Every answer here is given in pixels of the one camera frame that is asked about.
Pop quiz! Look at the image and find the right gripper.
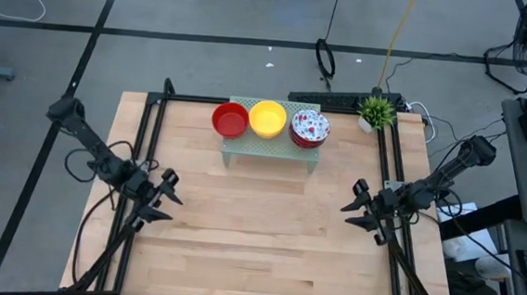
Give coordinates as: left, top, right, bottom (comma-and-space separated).
337, 185, 404, 248

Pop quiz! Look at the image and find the green perforated metal shelf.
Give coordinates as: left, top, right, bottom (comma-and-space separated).
218, 95, 325, 175

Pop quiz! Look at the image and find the person's shoe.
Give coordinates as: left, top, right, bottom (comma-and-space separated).
473, 253, 515, 282

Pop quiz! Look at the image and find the black coiled cable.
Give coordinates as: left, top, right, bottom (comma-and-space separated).
312, 38, 339, 92

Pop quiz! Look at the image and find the silver mounting plate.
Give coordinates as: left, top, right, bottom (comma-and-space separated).
383, 178, 406, 194

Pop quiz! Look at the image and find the yellow plastic bowl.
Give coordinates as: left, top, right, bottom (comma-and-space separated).
247, 98, 290, 142

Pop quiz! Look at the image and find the yellow extension cable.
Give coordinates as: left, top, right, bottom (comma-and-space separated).
377, 0, 418, 92

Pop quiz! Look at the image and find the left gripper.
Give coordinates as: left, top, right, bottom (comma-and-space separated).
120, 168, 186, 235

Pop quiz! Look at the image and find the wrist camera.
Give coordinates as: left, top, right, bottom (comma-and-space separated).
161, 166, 182, 188
352, 177, 372, 198

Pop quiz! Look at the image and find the artificial plant in white pot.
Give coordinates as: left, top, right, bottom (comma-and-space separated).
354, 94, 398, 135

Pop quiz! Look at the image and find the black power strip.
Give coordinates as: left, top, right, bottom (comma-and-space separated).
287, 84, 407, 118

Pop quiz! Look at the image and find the red plastic bowl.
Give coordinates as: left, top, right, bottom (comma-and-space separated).
210, 100, 251, 141

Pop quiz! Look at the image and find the black aluminium table frame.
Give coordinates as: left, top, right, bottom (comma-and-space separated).
59, 71, 470, 295

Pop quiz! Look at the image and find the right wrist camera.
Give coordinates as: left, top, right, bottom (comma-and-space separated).
352, 177, 372, 198

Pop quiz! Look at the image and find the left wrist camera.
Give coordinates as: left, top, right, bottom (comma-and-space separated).
161, 166, 182, 188

